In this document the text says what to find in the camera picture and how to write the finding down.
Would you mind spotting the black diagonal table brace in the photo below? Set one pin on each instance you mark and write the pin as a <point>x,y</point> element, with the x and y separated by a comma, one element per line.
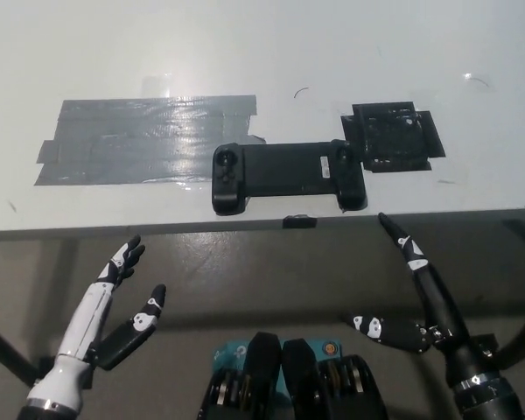
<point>522,337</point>
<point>6,354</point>

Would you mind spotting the black tape patch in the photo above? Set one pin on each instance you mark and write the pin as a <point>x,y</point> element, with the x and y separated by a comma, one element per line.
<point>391,135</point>

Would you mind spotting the grey duct tape patch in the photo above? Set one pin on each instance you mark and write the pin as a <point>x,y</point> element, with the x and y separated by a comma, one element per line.
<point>135,142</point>

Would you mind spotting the black mobile game controller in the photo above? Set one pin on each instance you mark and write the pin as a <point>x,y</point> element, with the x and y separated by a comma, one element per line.
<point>284,168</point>

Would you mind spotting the black table foot bracket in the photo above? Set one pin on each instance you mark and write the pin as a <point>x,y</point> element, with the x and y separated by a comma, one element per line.
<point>487,345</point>
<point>46,365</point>

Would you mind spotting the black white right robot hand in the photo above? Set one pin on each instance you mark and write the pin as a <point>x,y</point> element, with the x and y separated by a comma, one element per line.
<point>442,310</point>

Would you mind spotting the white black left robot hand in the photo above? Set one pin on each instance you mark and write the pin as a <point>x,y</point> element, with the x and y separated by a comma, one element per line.
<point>83,324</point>

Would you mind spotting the black teal robot torso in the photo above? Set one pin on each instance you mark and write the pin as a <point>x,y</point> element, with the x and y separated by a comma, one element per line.
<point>289,385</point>

